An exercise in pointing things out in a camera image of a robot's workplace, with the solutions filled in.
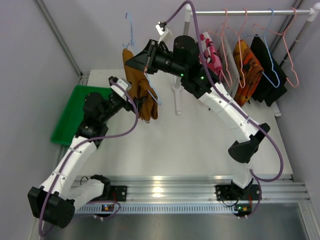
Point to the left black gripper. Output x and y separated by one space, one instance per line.
130 104

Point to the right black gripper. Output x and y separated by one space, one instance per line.
151 58

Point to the brown trousers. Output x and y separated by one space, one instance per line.
140 88

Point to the light blue wire hanger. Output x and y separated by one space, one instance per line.
132 45

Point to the pink camouflage trousers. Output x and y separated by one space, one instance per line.
212 59

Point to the grey trousers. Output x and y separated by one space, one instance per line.
231 75

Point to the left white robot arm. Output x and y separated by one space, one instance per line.
55 201

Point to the orange camouflage trousers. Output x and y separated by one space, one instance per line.
253 72

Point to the black trousers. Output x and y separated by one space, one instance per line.
265 92

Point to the green plastic tray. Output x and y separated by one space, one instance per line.
73 113

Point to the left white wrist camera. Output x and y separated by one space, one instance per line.
120 86

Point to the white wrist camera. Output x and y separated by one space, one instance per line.
164 32
120 86

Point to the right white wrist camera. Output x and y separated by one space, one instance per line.
164 32

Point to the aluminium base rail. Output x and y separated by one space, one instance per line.
194 194

